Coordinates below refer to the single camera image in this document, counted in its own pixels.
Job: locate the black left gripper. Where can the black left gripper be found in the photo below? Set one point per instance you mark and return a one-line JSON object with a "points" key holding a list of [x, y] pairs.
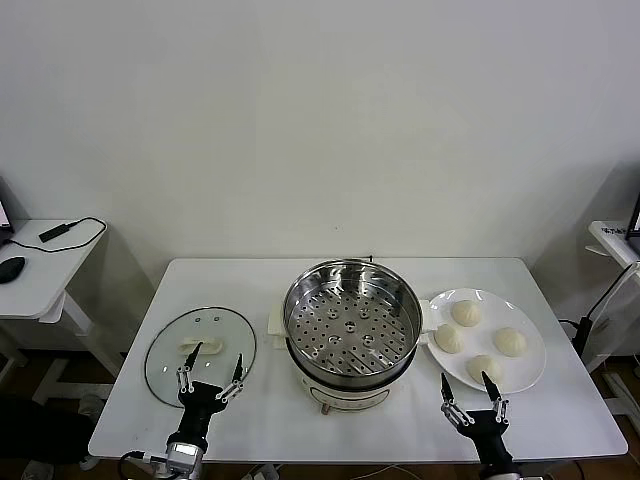
{"points": [[200, 405]]}

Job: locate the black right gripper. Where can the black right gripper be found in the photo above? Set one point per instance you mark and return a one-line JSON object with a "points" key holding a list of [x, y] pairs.
{"points": [[487, 430]]}

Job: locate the white steamed baozi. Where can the white steamed baozi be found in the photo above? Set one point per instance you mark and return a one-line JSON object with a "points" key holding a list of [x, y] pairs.
{"points": [[466, 312], [510, 341], [448, 339], [477, 369]]}

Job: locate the white oval plate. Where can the white oval plate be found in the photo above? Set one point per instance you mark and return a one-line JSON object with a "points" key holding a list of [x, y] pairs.
{"points": [[525, 360]]}

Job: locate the white sneaker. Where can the white sneaker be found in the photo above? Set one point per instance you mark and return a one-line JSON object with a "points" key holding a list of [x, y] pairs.
{"points": [[39, 470], [92, 405]]}

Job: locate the white side desk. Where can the white side desk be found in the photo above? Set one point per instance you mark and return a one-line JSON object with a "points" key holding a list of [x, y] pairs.
{"points": [[50, 270]]}

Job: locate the black usb adapter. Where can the black usb adapter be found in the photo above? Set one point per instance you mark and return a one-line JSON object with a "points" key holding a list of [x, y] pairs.
{"points": [[52, 233]]}

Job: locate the black computer mouse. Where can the black computer mouse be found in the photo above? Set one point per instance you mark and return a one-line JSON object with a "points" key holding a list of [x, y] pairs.
{"points": [[11, 270]]}

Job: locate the dark monitor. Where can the dark monitor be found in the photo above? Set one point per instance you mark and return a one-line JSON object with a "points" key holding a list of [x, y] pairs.
{"points": [[636, 215]]}

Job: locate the dark laptop screen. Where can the dark laptop screen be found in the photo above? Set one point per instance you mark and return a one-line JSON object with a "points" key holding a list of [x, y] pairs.
{"points": [[6, 197]]}

